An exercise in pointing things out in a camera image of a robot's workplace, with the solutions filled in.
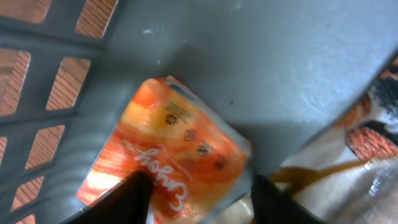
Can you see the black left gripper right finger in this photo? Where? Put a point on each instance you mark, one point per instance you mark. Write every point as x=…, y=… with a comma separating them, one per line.
x=271, y=206

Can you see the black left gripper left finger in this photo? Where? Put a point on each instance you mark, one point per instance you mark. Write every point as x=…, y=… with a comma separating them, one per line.
x=127, y=204

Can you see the orange tissue pack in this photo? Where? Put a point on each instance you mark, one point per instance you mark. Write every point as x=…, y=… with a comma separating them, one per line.
x=194, y=158

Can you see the brown bread bag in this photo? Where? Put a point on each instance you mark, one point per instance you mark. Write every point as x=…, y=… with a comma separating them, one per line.
x=349, y=173

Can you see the grey plastic mesh basket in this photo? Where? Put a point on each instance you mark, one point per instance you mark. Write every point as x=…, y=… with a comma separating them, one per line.
x=279, y=72

